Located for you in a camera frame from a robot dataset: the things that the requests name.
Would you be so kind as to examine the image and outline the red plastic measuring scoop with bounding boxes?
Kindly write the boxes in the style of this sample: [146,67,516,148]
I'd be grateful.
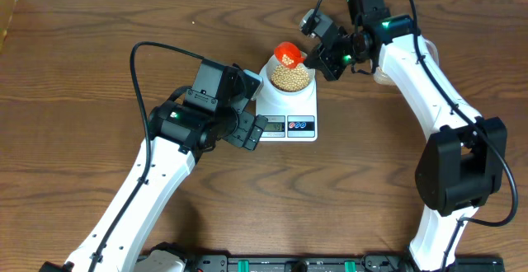
[274,41,305,69]

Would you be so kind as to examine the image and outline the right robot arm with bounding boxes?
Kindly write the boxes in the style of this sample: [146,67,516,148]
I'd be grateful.
[299,0,511,271]

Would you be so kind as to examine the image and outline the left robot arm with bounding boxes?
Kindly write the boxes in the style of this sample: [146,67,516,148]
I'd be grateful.
[41,59,267,272]

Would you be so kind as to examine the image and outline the soybeans in bowl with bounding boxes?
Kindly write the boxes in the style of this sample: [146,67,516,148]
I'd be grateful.
[271,64,310,92]

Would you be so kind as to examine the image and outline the light grey round bowl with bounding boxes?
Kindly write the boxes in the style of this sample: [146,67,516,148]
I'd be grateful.
[264,55,315,93]

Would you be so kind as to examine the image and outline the white digital kitchen scale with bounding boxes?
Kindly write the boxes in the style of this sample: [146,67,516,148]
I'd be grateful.
[256,62,318,142]

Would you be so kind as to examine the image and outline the clear container of soybeans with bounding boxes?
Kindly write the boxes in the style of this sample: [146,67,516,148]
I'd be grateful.
[373,39,440,86]

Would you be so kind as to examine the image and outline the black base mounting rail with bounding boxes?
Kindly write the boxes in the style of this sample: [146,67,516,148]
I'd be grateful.
[135,254,507,272]

